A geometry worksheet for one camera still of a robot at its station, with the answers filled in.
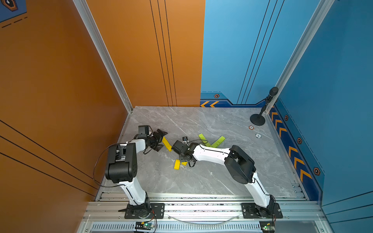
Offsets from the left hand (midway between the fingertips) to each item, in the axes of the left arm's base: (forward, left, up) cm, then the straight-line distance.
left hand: (167, 135), depth 98 cm
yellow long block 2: (-7, -1, -1) cm, 8 cm away
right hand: (-13, -13, -5) cm, 19 cm away
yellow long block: (-2, +2, -3) cm, 4 cm away
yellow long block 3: (-19, -8, -4) cm, 21 cm away
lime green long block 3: (-4, -34, -4) cm, 34 cm away
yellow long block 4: (-19, -13, -3) cm, 23 cm away
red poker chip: (+11, -62, -5) cm, 63 cm away
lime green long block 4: (-1, -38, -4) cm, 38 cm away
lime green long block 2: (-5, -28, -3) cm, 29 cm away
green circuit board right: (-49, -55, -6) cm, 74 cm away
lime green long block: (+2, -24, -4) cm, 25 cm away
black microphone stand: (+18, -69, -4) cm, 72 cm away
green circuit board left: (-50, +6, -6) cm, 50 cm away
